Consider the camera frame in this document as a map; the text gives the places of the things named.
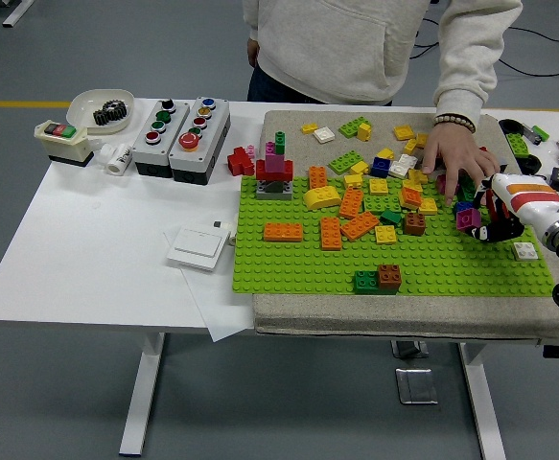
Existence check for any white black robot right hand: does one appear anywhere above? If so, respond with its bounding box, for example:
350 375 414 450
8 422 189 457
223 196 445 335
468 172 559 244

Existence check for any pink tall brick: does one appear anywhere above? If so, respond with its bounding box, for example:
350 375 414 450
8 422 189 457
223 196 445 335
265 142 288 173

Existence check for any grey metal bracket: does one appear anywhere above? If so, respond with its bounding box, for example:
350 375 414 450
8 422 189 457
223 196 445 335
391 338 430 359

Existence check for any silver black clamp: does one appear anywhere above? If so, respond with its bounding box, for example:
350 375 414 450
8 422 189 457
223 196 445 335
521 125 547 145

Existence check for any cream red-green switch box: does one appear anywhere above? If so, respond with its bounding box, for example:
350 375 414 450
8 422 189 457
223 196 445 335
33 119 95 169

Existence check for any metal floor plate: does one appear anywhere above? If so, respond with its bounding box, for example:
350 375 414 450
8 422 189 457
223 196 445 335
393 367 439 406

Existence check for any red wide brick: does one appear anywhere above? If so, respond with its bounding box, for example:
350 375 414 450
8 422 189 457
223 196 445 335
255 159 294 182

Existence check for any lime green studded baseplate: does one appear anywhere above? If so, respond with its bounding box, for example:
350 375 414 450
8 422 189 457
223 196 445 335
231 174 556 298

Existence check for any white desk foot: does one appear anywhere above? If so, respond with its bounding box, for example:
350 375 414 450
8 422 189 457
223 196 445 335
1 0 35 28

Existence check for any person's left hand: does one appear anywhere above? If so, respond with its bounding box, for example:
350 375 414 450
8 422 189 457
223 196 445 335
421 122 501 207

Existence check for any white pipe fitting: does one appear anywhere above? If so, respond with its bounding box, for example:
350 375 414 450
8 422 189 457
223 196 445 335
98 142 134 176

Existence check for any red brick cluster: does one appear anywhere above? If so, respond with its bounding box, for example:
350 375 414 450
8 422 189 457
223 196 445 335
225 147 256 177

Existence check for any lime green long brick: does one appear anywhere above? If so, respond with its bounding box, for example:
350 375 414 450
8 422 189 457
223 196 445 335
326 149 368 175
362 195 403 216

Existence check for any orange long brick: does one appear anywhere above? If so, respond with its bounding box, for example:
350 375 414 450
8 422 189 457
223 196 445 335
338 187 365 220
339 210 381 242
263 221 304 243
319 217 343 252

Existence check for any white plastic bowl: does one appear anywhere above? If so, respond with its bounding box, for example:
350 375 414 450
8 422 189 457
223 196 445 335
65 88 135 136

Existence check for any grey emergency-stop control box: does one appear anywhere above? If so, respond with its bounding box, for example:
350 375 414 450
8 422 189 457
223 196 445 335
168 96 232 185

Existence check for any white desk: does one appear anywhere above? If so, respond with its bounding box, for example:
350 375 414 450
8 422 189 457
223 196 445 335
0 98 559 456

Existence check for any dark green square brick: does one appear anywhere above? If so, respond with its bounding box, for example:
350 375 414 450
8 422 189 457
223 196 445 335
354 270 381 294

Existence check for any white paper sheet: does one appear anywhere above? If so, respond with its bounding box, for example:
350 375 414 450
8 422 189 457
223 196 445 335
162 218 256 343

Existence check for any grey-brown foam mat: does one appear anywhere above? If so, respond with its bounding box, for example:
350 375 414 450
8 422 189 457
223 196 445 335
252 109 559 340

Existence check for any white wall switch plate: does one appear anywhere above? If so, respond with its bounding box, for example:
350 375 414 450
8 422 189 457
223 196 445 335
166 227 227 272

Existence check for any black floor cable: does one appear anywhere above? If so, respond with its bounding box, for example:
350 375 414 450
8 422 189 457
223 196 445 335
408 42 559 78
507 26 559 45

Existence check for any beaded bracelet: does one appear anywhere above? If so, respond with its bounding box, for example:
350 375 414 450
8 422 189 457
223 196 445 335
432 113 477 135

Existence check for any dark green long brick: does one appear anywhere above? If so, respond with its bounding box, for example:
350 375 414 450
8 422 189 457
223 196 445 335
456 172 479 202

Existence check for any grey four-button control box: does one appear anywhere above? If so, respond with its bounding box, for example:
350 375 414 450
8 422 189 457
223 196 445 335
130 99 191 179

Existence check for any grey flat base brick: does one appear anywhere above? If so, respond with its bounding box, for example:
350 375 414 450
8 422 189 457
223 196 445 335
254 179 293 201

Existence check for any brown square brick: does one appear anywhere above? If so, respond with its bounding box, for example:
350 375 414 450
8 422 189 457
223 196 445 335
378 264 404 295
402 212 427 236

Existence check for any person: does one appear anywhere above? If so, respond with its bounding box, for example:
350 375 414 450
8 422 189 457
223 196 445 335
241 0 524 207

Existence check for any yellow curved brick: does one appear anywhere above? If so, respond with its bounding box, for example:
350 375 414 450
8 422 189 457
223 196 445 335
302 185 342 211

